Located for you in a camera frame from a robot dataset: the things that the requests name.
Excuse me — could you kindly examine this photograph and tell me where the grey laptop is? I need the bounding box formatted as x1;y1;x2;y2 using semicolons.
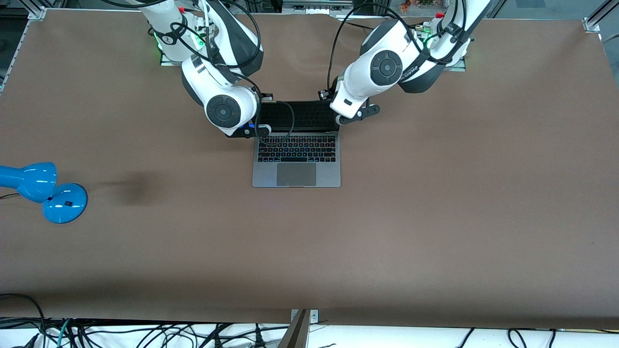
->
251;100;341;188

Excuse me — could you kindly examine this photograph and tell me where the grey power strip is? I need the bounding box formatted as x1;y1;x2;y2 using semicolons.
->
282;0;354;15

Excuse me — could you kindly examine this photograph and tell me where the blue desk lamp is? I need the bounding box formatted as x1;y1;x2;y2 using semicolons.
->
0;162;88;224

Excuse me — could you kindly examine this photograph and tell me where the white sheet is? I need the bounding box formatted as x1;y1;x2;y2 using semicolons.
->
0;321;619;348

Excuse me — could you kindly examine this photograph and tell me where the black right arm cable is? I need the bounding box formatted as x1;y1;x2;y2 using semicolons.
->
99;0;296;148

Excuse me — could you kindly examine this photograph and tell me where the long black table cable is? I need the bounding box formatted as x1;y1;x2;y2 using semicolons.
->
337;18;375;30

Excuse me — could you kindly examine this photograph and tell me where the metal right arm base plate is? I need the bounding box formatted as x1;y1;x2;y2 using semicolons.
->
160;47;195;67

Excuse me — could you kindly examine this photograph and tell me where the black cable tangle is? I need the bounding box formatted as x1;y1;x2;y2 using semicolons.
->
0;317;291;348

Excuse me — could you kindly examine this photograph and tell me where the aluminium frame profile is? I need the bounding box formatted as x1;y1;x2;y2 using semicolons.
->
588;0;619;29

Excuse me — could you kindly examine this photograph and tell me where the teal cable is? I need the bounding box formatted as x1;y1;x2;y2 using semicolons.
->
56;318;73;348

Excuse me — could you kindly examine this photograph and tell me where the black looping floor cable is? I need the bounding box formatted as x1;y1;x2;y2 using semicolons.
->
0;293;47;348

